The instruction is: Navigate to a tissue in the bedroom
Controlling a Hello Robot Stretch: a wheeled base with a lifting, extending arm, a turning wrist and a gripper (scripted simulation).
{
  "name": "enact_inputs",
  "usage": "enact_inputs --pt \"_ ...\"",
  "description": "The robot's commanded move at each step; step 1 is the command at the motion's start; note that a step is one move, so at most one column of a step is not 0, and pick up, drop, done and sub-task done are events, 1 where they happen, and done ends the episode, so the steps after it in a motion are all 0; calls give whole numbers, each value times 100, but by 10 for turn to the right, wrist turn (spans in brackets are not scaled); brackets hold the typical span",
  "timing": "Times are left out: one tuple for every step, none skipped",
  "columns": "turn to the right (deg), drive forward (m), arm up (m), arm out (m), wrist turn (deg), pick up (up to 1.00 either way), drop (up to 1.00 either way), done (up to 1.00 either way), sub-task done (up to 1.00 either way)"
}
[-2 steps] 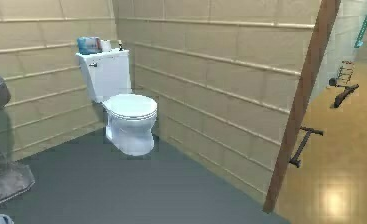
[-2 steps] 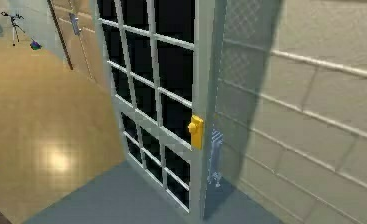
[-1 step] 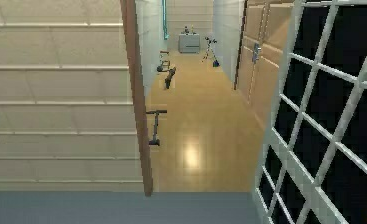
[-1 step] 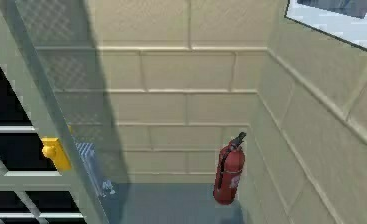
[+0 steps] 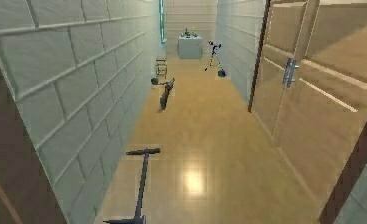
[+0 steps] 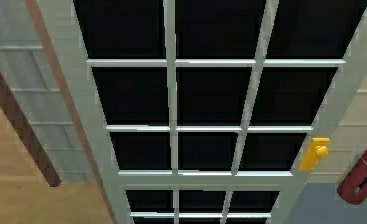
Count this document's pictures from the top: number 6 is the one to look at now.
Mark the white glass pane door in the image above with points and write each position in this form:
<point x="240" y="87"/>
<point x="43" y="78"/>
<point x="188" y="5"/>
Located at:
<point x="172" y="100"/>

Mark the red cylinder object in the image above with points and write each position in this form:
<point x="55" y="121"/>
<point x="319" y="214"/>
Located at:
<point x="357" y="178"/>

